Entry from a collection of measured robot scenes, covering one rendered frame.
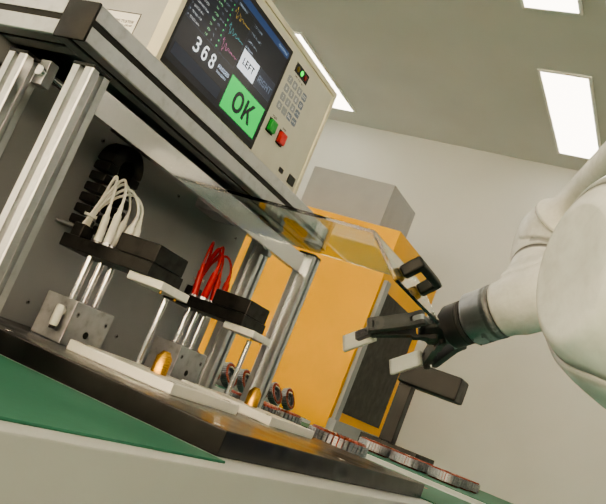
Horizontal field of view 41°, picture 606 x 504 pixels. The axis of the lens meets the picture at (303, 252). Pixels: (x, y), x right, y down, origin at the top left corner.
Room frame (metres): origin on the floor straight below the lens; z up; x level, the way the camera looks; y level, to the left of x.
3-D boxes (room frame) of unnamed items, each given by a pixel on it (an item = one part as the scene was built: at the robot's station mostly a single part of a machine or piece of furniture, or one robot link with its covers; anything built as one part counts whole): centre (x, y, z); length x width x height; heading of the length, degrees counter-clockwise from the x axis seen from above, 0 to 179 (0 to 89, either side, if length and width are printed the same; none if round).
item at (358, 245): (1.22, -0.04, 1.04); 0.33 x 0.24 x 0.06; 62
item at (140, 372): (0.94, 0.10, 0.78); 0.15 x 0.15 x 0.01; 62
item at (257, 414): (1.15, -0.01, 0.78); 0.15 x 0.15 x 0.01; 62
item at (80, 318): (1.01, 0.23, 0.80); 0.08 x 0.05 x 0.06; 152
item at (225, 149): (1.20, 0.33, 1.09); 0.68 x 0.44 x 0.05; 152
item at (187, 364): (1.22, 0.11, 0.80); 0.08 x 0.05 x 0.06; 152
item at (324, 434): (1.44, -0.18, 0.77); 0.11 x 0.11 x 0.04
